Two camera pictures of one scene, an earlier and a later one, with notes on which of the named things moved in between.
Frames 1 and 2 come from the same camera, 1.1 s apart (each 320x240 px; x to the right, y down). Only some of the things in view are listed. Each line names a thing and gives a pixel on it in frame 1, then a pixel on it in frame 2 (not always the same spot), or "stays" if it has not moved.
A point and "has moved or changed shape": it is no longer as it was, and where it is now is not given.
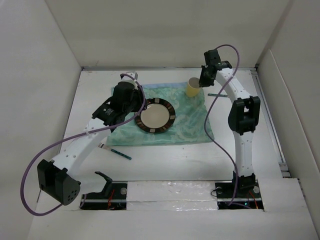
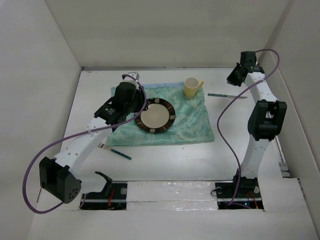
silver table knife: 215,94 stays
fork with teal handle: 102,145 stays
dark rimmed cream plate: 158,116 stays
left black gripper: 138,94 stays
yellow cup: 193,89 has moved or changed shape
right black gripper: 203,82 to 230,79
